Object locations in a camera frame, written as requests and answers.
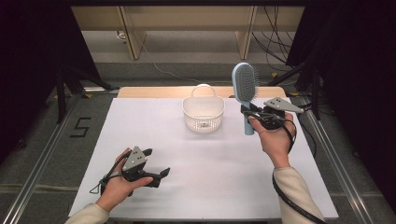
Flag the black hanging cables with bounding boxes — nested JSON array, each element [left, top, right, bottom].
[[251, 6, 301, 73]]

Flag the black curtain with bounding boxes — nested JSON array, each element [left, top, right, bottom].
[[285, 0, 396, 214], [0, 0, 105, 162]]

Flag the metal floor rail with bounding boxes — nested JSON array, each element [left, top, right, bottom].
[[0, 92, 86, 224], [298, 92, 376, 224]]

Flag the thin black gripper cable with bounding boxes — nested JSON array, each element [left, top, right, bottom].
[[89, 161, 126, 196]]

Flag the thick black gripper cable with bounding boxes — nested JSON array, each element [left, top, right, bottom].
[[271, 119, 328, 224]]

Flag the black stand legs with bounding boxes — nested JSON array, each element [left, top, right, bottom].
[[55, 65, 120, 124], [266, 61, 322, 121]]

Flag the white table sheet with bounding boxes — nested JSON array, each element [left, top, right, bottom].
[[68, 97, 340, 220]]

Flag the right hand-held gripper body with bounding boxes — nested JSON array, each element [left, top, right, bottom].
[[257, 96, 304, 132]]

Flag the person's right hand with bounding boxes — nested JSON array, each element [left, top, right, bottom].
[[247, 112, 297, 170]]

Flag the person's left hand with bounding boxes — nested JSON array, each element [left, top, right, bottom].
[[95, 147, 154, 213]]

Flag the light blue hairbrush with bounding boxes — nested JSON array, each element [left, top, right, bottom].
[[231, 62, 260, 136]]

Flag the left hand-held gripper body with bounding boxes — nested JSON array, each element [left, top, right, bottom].
[[121, 146, 154, 189]]

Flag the white floor cable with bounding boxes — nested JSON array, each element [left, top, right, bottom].
[[135, 30, 235, 86]]

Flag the white slatted plastic basket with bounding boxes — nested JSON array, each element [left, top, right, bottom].
[[181, 83, 226, 135]]

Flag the wooden table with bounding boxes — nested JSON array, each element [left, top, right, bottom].
[[117, 86, 288, 99]]

